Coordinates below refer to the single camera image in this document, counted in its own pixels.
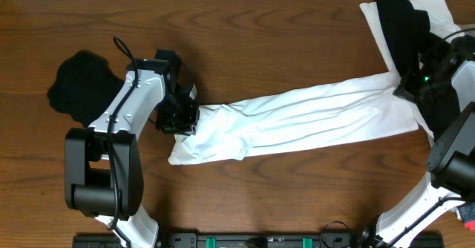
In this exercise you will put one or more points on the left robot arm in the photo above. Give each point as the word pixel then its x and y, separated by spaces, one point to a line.
pixel 103 171

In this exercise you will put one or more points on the white robot print t-shirt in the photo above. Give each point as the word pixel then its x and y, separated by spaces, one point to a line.
pixel 351 111

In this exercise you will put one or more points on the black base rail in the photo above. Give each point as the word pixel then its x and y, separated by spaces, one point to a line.
pixel 332 238

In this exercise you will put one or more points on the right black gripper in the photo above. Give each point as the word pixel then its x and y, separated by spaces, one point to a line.
pixel 407 90

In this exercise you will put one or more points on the black t-shirt in pile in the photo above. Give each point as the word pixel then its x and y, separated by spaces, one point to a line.
pixel 414 49

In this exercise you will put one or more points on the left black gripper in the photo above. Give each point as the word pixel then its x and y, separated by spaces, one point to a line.
pixel 188 122

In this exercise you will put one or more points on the folded black garment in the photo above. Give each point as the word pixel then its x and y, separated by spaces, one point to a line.
pixel 84 87

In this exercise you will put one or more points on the red object at edge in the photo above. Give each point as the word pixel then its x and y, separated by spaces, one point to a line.
pixel 470 225

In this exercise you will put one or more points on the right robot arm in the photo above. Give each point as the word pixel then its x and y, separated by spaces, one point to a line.
pixel 448 181

